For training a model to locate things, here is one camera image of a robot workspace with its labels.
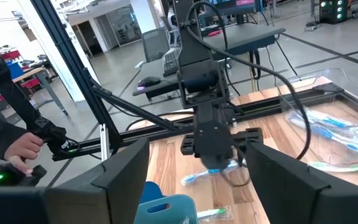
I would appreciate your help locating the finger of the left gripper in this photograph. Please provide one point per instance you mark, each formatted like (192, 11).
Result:
(207, 158)
(224, 158)

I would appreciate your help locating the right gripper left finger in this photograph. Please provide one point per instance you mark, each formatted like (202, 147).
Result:
(73, 205)

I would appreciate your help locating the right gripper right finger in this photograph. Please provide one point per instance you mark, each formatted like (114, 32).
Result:
(306, 202)

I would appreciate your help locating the green toothbrush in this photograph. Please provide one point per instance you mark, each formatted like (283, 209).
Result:
(213, 213)

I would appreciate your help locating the teal plastic bin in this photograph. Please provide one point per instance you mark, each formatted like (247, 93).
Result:
(166, 214)

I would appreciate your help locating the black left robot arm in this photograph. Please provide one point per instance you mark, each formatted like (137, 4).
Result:
(193, 31)

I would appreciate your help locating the person's hand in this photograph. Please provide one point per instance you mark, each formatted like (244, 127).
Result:
(23, 149)

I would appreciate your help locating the black computer mouse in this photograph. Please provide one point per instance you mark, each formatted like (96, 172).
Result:
(149, 81)

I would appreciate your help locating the grey computer desk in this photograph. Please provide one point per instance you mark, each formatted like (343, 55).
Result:
(154, 70)

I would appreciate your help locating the grey mesh office chair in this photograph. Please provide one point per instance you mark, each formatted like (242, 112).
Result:
(155, 43)

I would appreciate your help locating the computer monitor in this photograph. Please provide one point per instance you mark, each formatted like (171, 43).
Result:
(235, 4)

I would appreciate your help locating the clear plastic bin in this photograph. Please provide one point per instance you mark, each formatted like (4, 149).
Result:
(337, 81)

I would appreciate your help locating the workbench with red bins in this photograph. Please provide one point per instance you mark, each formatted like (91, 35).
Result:
(42, 73)

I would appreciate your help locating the black computer with green lights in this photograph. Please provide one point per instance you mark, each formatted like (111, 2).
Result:
(334, 11)

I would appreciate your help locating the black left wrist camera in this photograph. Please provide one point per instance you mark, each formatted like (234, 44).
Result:
(200, 84)

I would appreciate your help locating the silver aluminium post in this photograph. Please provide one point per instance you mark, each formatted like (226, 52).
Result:
(105, 143)

